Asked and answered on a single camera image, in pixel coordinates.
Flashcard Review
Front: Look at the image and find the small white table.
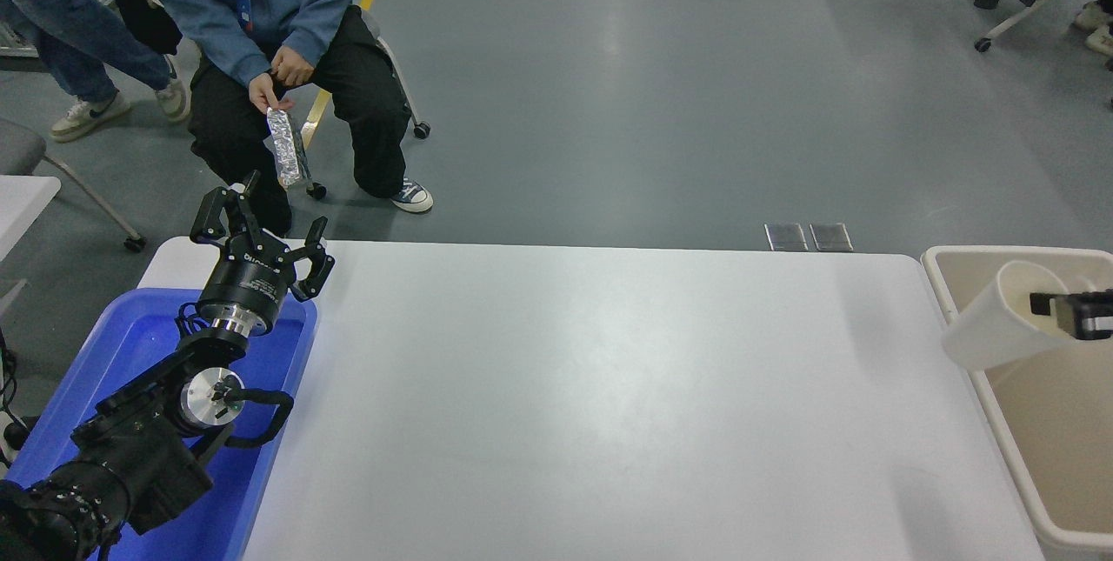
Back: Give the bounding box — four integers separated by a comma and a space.
0, 176, 62, 318

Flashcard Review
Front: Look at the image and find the person with pale shoes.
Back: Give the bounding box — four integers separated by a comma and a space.
1072, 0, 1113, 58

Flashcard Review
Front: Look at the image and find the aluminium frame cart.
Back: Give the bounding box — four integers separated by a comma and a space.
0, 20, 42, 59

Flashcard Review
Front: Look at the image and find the seated person's left hand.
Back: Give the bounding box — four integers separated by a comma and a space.
270, 46, 316, 89

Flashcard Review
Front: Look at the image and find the seated person's right hand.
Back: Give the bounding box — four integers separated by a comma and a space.
248, 74, 296, 115

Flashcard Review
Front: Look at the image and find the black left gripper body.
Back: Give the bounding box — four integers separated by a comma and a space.
200, 250, 295, 324

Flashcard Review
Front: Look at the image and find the person in jeans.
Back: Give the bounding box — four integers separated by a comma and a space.
0, 0, 191, 144

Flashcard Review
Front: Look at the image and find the white paper cup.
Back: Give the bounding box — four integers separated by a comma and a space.
942, 260, 1084, 372

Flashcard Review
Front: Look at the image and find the large pale plastic bin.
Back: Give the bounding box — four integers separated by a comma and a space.
920, 245, 1113, 561

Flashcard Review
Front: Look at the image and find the black cable bundle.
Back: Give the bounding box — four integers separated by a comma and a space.
0, 331, 41, 468

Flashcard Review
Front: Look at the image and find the blue plastic tray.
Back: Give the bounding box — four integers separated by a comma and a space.
4, 287, 319, 561

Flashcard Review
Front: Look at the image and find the metal floor socket plate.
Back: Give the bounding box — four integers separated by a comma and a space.
809, 223, 854, 251
764, 223, 809, 251

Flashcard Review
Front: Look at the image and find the white rolling chair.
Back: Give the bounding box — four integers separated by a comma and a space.
137, 0, 431, 201

